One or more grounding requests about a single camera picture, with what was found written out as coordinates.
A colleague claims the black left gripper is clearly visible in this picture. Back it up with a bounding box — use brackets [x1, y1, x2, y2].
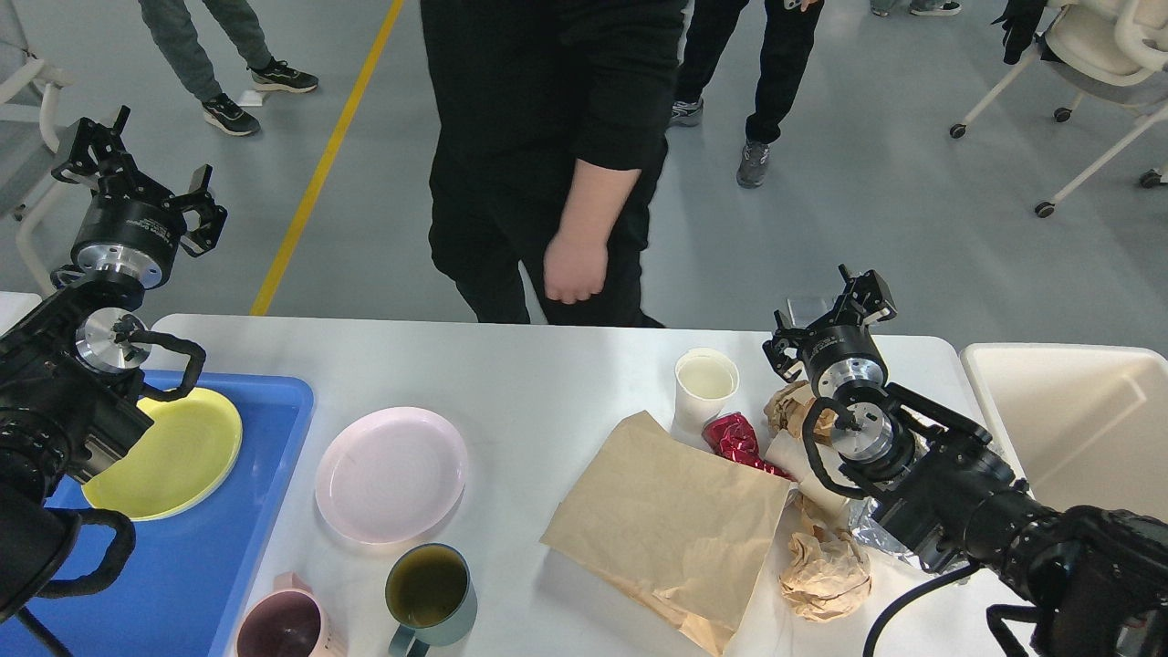
[51, 108, 228, 288]

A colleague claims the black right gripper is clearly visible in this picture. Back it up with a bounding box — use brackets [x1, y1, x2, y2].
[763, 265, 898, 400]

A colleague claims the teal mug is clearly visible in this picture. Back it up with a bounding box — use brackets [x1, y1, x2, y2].
[384, 542, 478, 656]

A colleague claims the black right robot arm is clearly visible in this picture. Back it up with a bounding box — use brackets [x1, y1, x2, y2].
[763, 267, 1167, 656]

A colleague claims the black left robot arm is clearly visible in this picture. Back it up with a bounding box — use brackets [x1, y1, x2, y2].
[1, 108, 228, 625]

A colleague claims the person's bare hand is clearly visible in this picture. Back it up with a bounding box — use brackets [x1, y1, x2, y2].
[543, 233, 609, 305]

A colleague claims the crumpled brown paper upper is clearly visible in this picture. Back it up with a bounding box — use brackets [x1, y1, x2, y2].
[763, 380, 836, 447]

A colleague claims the tipped white paper cup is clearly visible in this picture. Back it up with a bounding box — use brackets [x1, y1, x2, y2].
[764, 429, 850, 527]

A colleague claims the red foil wrapper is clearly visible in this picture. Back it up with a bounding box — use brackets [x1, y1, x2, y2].
[701, 412, 794, 482]

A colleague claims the person in grey trousers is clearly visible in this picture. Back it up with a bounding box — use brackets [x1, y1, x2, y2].
[138, 0, 319, 138]

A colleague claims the silver foil wrapper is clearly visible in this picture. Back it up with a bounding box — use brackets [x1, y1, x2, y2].
[843, 498, 968, 578]

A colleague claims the brown paper bag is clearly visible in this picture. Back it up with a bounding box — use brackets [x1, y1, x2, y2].
[541, 412, 791, 656]

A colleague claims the yellow plate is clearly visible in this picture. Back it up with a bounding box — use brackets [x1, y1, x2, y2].
[82, 388, 243, 521]

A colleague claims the crumpled brown paper ball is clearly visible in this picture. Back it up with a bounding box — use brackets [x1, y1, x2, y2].
[779, 532, 872, 622]

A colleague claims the white plastic bin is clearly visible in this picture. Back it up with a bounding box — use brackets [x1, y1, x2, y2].
[961, 343, 1167, 519]

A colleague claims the person in black trousers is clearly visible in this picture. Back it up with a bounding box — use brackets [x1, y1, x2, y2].
[668, 0, 825, 189]

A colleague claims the person in black clothes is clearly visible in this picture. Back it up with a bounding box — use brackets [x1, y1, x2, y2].
[420, 1, 686, 329]

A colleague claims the white rolling chair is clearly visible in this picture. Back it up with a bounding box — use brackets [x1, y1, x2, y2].
[948, 1, 1167, 219]

